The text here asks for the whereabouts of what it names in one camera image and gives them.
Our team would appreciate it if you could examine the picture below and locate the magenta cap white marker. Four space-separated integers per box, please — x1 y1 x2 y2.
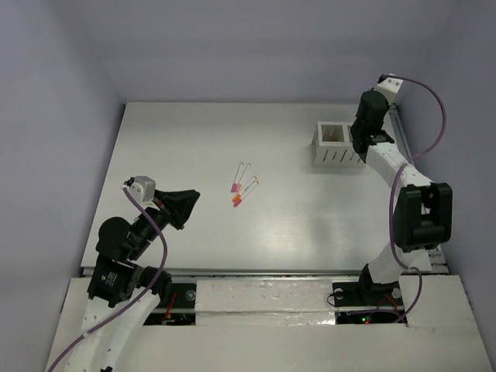
233 182 259 208

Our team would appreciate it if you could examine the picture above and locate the pink cap white marker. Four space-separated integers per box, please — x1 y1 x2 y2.
236 163 251 192

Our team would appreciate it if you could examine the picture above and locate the orange cap white marker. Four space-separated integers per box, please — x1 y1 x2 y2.
232 176 258 203

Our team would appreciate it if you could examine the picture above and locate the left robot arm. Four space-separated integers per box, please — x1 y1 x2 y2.
48 176 200 371

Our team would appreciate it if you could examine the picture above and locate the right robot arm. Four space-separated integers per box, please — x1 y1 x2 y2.
346 89 453 306

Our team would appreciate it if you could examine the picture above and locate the white slotted stationery organizer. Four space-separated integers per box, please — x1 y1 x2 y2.
312 122 364 169

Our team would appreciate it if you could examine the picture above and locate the purple cap white marker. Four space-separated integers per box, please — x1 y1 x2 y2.
230 162 244 193

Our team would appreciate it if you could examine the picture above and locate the white front base board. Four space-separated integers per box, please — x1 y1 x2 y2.
57 275 491 371

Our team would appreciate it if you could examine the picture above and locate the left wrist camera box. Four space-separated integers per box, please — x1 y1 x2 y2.
122 176 156 205

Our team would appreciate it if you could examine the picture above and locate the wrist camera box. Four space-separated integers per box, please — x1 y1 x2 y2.
374 74 403 105
122 176 156 205

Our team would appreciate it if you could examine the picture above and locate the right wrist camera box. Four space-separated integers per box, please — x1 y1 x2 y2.
374 74 403 105

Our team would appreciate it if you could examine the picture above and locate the aluminium table edge rail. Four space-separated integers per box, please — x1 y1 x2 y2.
387 102 450 272

